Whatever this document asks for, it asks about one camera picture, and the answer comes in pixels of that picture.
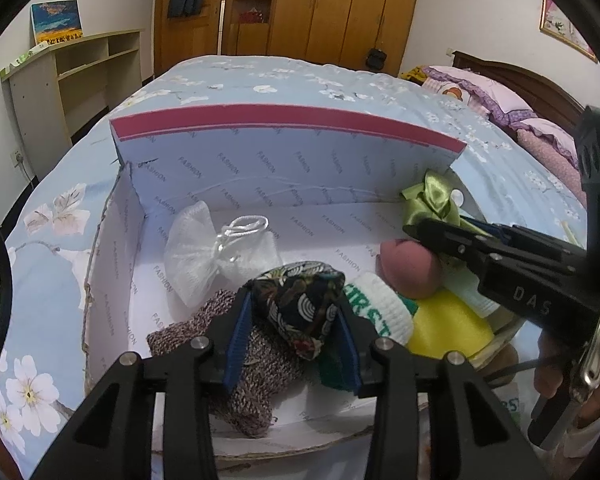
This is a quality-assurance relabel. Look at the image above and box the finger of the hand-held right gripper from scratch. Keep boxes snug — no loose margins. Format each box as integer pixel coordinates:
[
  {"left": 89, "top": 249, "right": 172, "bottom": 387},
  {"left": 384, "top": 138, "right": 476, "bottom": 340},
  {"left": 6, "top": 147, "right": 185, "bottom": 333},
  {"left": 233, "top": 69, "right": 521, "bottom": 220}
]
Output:
[
  {"left": 461, "top": 215, "right": 587, "bottom": 262},
  {"left": 402, "top": 217, "right": 502, "bottom": 274}
]

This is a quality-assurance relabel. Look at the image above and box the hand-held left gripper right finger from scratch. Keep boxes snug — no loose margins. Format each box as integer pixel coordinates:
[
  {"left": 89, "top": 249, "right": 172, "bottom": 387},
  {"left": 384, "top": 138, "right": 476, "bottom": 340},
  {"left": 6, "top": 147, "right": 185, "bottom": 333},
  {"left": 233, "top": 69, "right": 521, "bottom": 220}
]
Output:
[{"left": 332, "top": 297, "right": 549, "bottom": 480}]

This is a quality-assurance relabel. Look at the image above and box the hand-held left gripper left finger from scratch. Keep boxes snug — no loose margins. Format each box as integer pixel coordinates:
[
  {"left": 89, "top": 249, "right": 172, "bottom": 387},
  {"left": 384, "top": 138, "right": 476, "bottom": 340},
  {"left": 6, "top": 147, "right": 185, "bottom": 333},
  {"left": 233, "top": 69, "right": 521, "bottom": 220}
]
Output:
[{"left": 30, "top": 285, "right": 254, "bottom": 480}]

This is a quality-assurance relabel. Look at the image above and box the green satin ribbon bow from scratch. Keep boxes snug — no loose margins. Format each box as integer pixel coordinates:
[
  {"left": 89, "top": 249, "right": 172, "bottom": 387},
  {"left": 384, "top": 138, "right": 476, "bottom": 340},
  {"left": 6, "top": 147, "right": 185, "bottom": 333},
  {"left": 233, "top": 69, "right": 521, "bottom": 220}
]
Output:
[{"left": 399, "top": 169, "right": 464, "bottom": 234}]

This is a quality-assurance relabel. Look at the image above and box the pink makeup sponge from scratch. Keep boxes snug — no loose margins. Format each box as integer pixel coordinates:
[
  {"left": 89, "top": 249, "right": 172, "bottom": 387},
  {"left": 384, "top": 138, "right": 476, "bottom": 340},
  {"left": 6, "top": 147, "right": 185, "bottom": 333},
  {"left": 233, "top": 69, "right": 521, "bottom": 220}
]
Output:
[{"left": 377, "top": 239, "right": 441, "bottom": 299}]

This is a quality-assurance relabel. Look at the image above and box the white green sock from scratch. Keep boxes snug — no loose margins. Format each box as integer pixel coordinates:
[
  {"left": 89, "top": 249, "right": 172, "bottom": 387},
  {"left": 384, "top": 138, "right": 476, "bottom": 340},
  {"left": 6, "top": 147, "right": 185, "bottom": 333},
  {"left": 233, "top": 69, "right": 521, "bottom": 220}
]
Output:
[{"left": 317, "top": 270, "right": 415, "bottom": 392}]

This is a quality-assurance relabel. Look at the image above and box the dark patterned fabric pouch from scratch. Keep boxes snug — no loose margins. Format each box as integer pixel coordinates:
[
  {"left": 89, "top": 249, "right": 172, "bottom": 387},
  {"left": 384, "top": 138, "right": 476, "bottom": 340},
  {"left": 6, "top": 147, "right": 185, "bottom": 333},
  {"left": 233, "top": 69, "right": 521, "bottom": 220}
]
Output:
[{"left": 250, "top": 260, "right": 346, "bottom": 361}]

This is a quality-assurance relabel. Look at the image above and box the white organza pouch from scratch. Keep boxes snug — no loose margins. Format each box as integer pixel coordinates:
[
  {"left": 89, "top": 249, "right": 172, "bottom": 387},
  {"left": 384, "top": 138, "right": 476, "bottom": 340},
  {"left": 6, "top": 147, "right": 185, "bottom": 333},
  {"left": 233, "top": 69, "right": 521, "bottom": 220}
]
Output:
[{"left": 162, "top": 200, "right": 284, "bottom": 309}]

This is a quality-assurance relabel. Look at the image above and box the red cardboard box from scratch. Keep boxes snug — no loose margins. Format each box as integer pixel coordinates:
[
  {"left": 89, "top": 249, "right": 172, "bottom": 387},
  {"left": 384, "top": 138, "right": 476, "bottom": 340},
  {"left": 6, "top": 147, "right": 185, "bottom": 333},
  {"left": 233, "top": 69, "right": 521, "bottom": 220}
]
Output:
[{"left": 82, "top": 102, "right": 524, "bottom": 467}]

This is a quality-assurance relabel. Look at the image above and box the person's right hand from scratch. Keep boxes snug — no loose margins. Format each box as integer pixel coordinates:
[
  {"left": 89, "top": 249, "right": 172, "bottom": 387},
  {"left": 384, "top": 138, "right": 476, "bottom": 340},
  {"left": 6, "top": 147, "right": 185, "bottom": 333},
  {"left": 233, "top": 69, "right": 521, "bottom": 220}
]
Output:
[{"left": 534, "top": 332, "right": 600, "bottom": 433}]

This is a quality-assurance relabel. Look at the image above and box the brown knitted cloth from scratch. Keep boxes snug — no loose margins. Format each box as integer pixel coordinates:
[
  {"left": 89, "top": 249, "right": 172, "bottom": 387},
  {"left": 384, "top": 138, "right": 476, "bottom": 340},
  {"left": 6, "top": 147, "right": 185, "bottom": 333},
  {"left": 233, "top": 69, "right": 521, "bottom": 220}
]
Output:
[{"left": 146, "top": 287, "right": 312, "bottom": 439}]

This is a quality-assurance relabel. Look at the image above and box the yellow sponge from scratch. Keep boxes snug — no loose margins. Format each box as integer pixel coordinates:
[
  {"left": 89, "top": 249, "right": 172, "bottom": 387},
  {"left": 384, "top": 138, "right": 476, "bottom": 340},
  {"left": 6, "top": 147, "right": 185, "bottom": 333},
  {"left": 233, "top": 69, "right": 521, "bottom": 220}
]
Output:
[{"left": 407, "top": 287, "right": 496, "bottom": 361}]

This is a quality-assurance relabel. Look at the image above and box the pink ruffled pillow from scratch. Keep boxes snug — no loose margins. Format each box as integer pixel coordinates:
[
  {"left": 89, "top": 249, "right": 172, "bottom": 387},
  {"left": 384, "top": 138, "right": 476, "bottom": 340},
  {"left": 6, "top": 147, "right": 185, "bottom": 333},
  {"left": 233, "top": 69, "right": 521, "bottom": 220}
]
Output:
[
  {"left": 422, "top": 64, "right": 534, "bottom": 129},
  {"left": 509, "top": 117, "right": 589, "bottom": 207}
]

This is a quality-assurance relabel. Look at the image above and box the silver carabiner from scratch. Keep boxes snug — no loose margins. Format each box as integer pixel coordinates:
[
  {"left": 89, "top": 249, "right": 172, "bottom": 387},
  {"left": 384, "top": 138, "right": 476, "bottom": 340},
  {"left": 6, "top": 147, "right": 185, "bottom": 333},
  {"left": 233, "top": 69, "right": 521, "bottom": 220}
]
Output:
[{"left": 569, "top": 296, "right": 600, "bottom": 404}]

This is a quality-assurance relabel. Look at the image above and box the yellow patterned cloth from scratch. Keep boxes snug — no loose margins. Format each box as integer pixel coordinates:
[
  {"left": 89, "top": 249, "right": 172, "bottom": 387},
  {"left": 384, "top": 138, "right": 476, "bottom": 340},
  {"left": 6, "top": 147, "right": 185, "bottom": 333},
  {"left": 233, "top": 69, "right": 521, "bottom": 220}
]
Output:
[{"left": 399, "top": 66, "right": 431, "bottom": 84}]

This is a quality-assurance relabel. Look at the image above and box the floral bed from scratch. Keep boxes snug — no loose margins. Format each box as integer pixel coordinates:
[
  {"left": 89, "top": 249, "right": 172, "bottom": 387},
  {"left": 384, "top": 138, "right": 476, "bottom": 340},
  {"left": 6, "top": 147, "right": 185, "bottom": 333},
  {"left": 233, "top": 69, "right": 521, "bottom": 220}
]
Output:
[{"left": 0, "top": 55, "right": 594, "bottom": 480}]

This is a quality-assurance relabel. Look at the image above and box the framed floral picture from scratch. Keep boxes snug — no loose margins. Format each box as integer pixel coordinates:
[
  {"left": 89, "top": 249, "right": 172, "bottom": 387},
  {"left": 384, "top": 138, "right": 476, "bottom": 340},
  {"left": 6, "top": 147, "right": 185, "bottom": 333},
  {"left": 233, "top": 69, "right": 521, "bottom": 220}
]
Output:
[{"left": 539, "top": 0, "right": 599, "bottom": 64}]

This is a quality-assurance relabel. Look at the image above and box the wooden wardrobe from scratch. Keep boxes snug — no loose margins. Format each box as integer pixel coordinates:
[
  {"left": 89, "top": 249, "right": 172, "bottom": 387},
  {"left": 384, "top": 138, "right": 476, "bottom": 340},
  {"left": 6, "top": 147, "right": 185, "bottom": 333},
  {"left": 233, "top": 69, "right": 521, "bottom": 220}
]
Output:
[{"left": 267, "top": 0, "right": 426, "bottom": 74}]

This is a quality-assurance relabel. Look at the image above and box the wooden corner shelf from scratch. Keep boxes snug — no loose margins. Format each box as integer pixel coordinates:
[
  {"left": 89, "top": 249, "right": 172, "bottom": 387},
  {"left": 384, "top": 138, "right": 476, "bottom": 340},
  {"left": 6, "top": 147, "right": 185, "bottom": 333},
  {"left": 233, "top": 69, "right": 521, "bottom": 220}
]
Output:
[{"left": 224, "top": 0, "right": 281, "bottom": 59}]

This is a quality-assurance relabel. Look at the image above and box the wooden door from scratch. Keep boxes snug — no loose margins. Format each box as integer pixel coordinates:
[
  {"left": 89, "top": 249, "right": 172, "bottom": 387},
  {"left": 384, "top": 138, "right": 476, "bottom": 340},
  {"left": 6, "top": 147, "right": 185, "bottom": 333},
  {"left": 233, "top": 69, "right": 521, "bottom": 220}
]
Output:
[{"left": 152, "top": 0, "right": 226, "bottom": 79}]

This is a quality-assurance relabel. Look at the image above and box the beige desk with shelves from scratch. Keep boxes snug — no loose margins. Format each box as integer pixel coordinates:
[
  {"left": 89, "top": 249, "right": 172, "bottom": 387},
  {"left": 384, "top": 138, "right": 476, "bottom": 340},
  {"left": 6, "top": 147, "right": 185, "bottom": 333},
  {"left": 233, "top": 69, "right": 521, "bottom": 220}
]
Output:
[{"left": 0, "top": 29, "right": 146, "bottom": 182}]

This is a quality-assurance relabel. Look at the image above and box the green white box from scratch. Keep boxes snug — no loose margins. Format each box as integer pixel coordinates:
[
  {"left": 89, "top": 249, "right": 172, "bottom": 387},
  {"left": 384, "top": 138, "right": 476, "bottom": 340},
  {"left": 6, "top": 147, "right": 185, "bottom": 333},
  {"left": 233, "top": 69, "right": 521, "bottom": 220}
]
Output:
[{"left": 0, "top": 45, "right": 49, "bottom": 79}]

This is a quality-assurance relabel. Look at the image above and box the blue landscape painting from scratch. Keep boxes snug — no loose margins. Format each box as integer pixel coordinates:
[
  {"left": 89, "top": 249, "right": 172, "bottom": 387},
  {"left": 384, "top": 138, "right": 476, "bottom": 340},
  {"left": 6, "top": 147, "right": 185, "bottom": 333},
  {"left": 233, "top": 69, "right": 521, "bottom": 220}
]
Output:
[{"left": 30, "top": 0, "right": 85, "bottom": 45}]

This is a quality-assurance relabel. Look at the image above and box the thin black cable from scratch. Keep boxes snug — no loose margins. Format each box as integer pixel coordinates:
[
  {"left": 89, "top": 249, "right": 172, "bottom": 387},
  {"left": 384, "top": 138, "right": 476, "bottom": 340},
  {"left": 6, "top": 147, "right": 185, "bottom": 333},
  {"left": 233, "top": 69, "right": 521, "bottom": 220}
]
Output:
[{"left": 484, "top": 357, "right": 576, "bottom": 387}]

